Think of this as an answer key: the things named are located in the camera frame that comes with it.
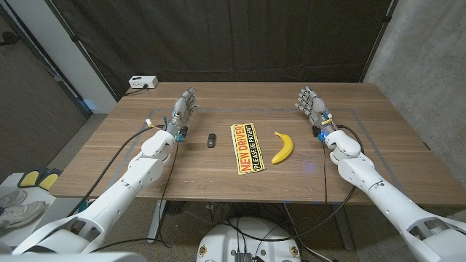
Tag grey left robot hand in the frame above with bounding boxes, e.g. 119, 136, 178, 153
165, 87, 198, 138

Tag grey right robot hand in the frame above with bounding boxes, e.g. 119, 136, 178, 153
294, 86, 338, 137

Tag yellow new driver bumper sticker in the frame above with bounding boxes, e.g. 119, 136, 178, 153
230, 122, 266, 175

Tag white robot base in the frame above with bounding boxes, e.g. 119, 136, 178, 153
195, 217, 302, 262

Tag yellow banana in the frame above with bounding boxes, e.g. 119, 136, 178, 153
271, 131, 294, 165

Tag white power outlet box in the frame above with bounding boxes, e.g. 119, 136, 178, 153
128, 75, 159, 90

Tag blue and white connectors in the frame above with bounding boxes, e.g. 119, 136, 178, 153
321, 140, 328, 204

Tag black backdrop curtain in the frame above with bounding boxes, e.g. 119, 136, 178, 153
47, 0, 398, 100

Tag black backdrop stand pole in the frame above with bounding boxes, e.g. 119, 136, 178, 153
45, 0, 120, 102
359, 0, 400, 84

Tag grey table leg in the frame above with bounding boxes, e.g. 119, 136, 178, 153
147, 199, 167, 244
333, 203, 355, 251

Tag yellow black foot pedal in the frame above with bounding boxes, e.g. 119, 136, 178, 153
38, 167, 63, 191
17, 169, 42, 188

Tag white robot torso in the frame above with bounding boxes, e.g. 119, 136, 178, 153
0, 252, 149, 262

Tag grey white sneaker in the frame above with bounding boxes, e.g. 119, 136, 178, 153
0, 189, 28, 209
0, 200, 47, 230

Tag black outlet box cable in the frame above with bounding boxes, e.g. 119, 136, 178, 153
123, 84, 149, 97

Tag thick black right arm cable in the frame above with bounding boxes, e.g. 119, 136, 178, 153
254, 124, 365, 243

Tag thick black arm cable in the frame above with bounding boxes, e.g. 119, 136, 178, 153
67, 123, 167, 218
254, 124, 365, 243

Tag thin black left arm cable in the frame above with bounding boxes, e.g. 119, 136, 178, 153
151, 141, 180, 248

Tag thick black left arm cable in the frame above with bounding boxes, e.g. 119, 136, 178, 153
67, 123, 167, 218

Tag black door handle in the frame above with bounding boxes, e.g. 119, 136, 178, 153
0, 31, 20, 47

